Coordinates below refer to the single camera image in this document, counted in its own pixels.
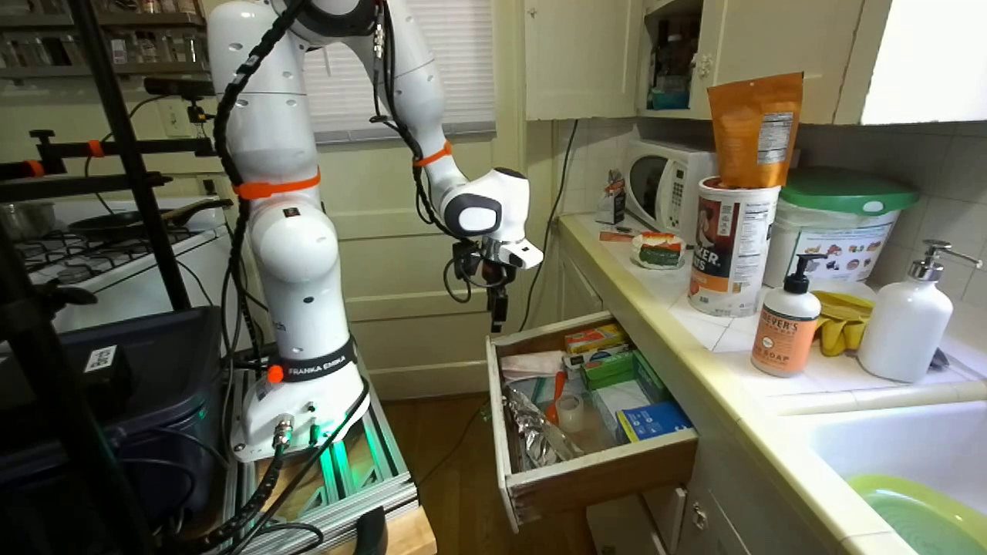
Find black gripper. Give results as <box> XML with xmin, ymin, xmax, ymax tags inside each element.
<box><xmin>454</xmin><ymin>240</ymin><xmax>515</xmax><ymax>334</ymax></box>

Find wooden kitchen drawer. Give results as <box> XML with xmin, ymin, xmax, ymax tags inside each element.
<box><xmin>487</xmin><ymin>312</ymin><xmax>698</xmax><ymax>530</ymax></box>

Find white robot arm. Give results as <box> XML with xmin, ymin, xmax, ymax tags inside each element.
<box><xmin>205</xmin><ymin>0</ymin><xmax>543</xmax><ymax>463</ymax></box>

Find orange plastic spoon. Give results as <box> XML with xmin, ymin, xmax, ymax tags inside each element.
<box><xmin>544</xmin><ymin>370</ymin><xmax>567</xmax><ymax>426</ymax></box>

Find crumpled aluminium foil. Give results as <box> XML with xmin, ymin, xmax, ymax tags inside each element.
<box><xmin>503</xmin><ymin>385</ymin><xmax>576</xmax><ymax>464</ymax></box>

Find green white box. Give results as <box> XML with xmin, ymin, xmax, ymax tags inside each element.
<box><xmin>587</xmin><ymin>351</ymin><xmax>667</xmax><ymax>412</ymax></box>

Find sponge on counter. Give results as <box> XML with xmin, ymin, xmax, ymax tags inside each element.
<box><xmin>633</xmin><ymin>231</ymin><xmax>685</xmax><ymax>264</ymax></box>

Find white microwave oven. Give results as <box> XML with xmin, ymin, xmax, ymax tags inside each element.
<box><xmin>626</xmin><ymin>143</ymin><xmax>716</xmax><ymax>240</ymax></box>

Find blue ziploc box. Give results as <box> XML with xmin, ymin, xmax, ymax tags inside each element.
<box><xmin>617</xmin><ymin>400</ymin><xmax>686</xmax><ymax>442</ymax></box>

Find white cylindrical canister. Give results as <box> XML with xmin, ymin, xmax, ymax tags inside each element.
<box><xmin>686</xmin><ymin>179</ymin><xmax>779</xmax><ymax>317</ymax></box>

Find white upper cabinet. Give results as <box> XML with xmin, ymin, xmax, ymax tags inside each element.
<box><xmin>522</xmin><ymin>0</ymin><xmax>987</xmax><ymax>130</ymax></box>

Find orange soap bottle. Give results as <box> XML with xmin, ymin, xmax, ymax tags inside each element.
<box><xmin>748</xmin><ymin>252</ymin><xmax>819</xmax><ymax>377</ymax></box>

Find orange snack bag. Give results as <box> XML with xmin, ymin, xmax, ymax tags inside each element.
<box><xmin>705</xmin><ymin>73</ymin><xmax>804</xmax><ymax>188</ymax></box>

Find yellow rubber gloves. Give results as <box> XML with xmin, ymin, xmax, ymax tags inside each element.
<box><xmin>817</xmin><ymin>291</ymin><xmax>872</xmax><ymax>359</ymax></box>

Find bucket with green lid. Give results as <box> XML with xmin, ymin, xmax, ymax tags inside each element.
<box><xmin>766</xmin><ymin>165</ymin><xmax>916</xmax><ymax>287</ymax></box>

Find black bin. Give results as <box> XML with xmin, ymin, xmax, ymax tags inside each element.
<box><xmin>0</xmin><ymin>308</ymin><xmax>224</xmax><ymax>555</ymax></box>

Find white soap dispenser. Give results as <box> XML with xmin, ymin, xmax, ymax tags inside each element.
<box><xmin>856</xmin><ymin>240</ymin><xmax>979</xmax><ymax>381</ymax></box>

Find black tripod stand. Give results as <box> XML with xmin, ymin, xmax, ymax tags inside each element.
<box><xmin>0</xmin><ymin>0</ymin><xmax>235</xmax><ymax>555</ymax></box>

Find green basin in sink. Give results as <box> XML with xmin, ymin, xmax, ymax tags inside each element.
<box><xmin>851</xmin><ymin>476</ymin><xmax>987</xmax><ymax>555</ymax></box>

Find black power cord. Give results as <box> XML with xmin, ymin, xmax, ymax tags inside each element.
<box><xmin>515</xmin><ymin>121</ymin><xmax>583</xmax><ymax>334</ymax></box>

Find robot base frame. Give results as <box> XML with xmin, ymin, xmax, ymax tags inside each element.
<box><xmin>217</xmin><ymin>398</ymin><xmax>437</xmax><ymax>555</ymax></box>

